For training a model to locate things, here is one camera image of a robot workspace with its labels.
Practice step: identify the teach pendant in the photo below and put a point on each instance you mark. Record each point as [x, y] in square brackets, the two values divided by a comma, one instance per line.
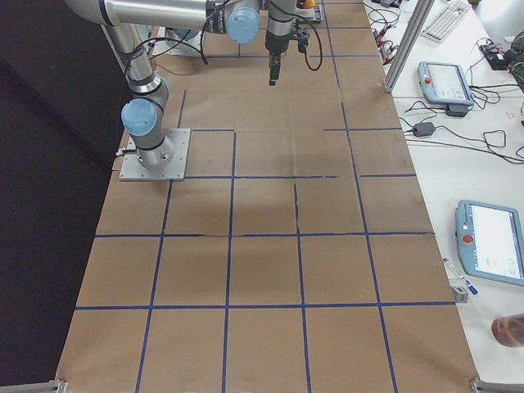
[444, 83]
[490, 241]

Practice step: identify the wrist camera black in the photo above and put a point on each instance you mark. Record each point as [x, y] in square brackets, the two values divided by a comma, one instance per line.
[301, 36]

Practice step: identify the black curtain panel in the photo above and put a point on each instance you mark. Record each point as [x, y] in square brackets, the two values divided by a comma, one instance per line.
[61, 94]

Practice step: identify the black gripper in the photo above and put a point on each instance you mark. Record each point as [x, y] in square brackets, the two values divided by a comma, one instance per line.
[274, 44]

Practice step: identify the brown glass bottle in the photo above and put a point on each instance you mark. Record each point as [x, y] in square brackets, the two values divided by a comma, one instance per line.
[508, 331]

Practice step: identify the silver digital kitchen scale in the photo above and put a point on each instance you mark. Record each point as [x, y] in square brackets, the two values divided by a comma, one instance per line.
[315, 14]

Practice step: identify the aluminium frame post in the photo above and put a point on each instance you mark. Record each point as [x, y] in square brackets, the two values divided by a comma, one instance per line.
[413, 29]

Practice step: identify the red yellow mango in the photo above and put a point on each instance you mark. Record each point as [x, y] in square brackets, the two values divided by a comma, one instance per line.
[305, 4]

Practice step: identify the black power adapter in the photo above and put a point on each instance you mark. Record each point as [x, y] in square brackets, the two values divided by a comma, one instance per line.
[423, 129]

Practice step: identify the near teach pendant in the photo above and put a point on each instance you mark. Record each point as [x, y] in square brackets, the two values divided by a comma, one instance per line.
[490, 241]

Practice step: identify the white keyboard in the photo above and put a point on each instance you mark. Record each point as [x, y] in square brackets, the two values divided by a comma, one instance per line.
[443, 23]

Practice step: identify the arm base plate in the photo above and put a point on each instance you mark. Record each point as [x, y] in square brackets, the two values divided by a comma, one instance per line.
[180, 47]
[166, 162]

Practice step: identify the far teach pendant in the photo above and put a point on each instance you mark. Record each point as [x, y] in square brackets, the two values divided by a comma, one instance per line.
[444, 83]

